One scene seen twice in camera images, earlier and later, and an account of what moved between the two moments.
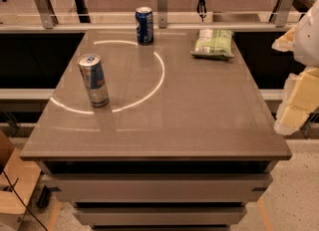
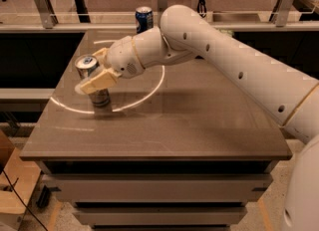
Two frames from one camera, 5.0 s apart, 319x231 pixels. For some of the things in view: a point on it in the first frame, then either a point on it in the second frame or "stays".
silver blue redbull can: [95, 79] stays
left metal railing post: [46, 12] stays
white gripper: [308, 41] -> [122, 57]
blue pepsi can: [145, 25] stays
